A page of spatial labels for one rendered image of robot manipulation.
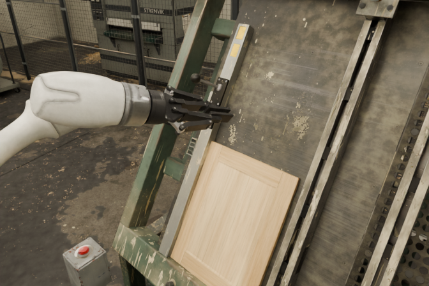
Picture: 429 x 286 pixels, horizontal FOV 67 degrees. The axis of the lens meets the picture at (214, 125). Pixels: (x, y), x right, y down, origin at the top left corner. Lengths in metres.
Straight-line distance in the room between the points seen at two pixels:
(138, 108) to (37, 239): 2.42
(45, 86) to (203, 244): 0.86
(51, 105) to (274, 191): 0.76
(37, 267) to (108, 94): 2.26
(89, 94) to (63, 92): 0.04
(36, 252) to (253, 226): 2.05
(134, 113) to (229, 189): 0.63
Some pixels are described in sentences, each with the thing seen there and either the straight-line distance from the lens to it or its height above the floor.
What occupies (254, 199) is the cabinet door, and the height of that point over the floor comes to 1.20.
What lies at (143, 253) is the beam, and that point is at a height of 0.87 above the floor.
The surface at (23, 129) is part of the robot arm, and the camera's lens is 0.78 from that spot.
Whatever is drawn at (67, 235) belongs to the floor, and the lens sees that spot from 2.94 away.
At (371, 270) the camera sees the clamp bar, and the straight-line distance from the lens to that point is 1.01.
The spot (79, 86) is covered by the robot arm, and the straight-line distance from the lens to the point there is 0.63.
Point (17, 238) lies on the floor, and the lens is 3.09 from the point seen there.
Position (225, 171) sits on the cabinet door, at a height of 1.23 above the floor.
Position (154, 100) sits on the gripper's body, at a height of 1.67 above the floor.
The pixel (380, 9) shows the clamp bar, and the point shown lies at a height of 1.81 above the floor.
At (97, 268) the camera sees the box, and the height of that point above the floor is 0.87.
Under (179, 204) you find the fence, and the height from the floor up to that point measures 1.08.
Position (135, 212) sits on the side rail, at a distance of 1.49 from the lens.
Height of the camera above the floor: 1.93
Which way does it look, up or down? 27 degrees down
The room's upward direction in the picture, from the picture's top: straight up
